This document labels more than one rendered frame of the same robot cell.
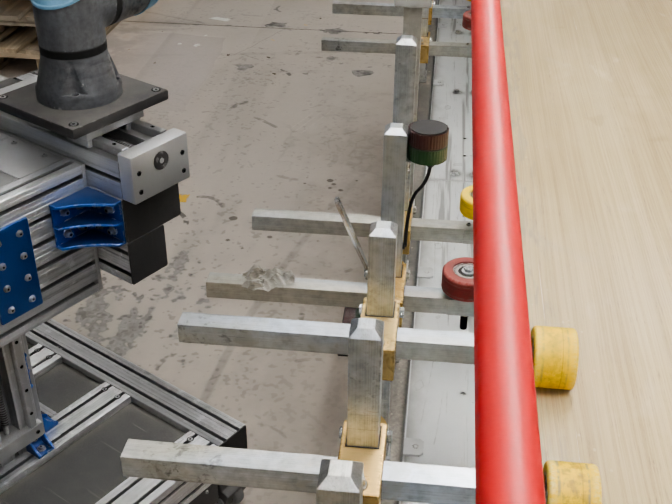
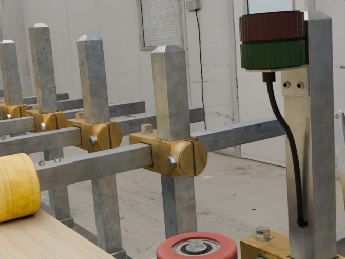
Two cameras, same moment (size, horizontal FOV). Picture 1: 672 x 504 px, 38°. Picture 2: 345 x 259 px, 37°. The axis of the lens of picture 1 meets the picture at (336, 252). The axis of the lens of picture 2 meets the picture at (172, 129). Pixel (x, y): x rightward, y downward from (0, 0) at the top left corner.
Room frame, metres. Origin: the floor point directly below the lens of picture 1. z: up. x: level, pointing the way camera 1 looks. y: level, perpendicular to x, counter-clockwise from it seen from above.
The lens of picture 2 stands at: (1.62, -0.52, 1.11)
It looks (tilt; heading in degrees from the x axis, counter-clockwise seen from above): 10 degrees down; 140
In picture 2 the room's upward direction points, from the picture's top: 4 degrees counter-clockwise
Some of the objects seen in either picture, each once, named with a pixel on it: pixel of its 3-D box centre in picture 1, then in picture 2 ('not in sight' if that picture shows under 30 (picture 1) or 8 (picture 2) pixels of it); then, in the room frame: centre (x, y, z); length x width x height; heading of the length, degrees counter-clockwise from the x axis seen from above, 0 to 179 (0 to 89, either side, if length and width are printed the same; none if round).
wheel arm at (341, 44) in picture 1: (401, 47); not in sight; (2.52, -0.17, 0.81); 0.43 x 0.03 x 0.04; 84
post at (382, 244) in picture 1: (378, 372); (179, 210); (1.07, -0.06, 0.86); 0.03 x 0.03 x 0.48; 84
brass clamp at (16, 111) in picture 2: not in sight; (13, 113); (0.30, 0.03, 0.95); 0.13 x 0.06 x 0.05; 174
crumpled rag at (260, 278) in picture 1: (267, 274); not in sight; (1.30, 0.11, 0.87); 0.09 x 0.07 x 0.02; 84
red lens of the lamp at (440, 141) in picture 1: (428, 134); (271, 26); (1.31, -0.14, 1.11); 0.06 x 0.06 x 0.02
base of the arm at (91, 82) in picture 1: (76, 67); not in sight; (1.63, 0.46, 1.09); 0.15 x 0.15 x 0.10
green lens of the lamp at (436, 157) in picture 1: (427, 150); (272, 53); (1.31, -0.14, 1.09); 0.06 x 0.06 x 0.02
